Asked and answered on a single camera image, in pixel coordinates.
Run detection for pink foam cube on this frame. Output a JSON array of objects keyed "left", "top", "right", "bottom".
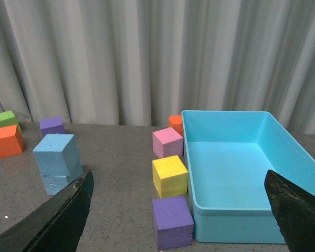
[{"left": 152, "top": 128, "right": 184, "bottom": 159}]

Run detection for light blue foam cube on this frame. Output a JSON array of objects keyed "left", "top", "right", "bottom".
[{"left": 33, "top": 134, "right": 83, "bottom": 176}]

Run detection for grey curtain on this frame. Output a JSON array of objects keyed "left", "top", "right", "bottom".
[{"left": 0, "top": 1, "right": 315, "bottom": 134}]

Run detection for green foam cube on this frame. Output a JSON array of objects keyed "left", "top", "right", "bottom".
[{"left": 0, "top": 110, "right": 22, "bottom": 133}]

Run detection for purple foam cube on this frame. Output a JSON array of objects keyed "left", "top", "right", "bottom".
[
  {"left": 39, "top": 116, "right": 66, "bottom": 137},
  {"left": 152, "top": 196, "right": 194, "bottom": 250}
]

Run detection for yellow foam cube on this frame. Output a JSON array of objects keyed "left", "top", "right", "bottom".
[{"left": 152, "top": 155, "right": 188, "bottom": 198}]

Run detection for orange foam cube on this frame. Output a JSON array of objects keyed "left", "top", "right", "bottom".
[
  {"left": 0, "top": 125, "right": 24, "bottom": 159},
  {"left": 168, "top": 114, "right": 184, "bottom": 136}
]

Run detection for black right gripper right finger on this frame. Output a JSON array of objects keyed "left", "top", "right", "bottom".
[{"left": 264, "top": 170, "right": 315, "bottom": 251}]

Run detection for light blue plastic bin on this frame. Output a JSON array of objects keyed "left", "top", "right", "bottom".
[{"left": 182, "top": 110, "right": 315, "bottom": 244}]

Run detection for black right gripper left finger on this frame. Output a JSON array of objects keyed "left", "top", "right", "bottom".
[{"left": 0, "top": 170, "right": 94, "bottom": 251}]

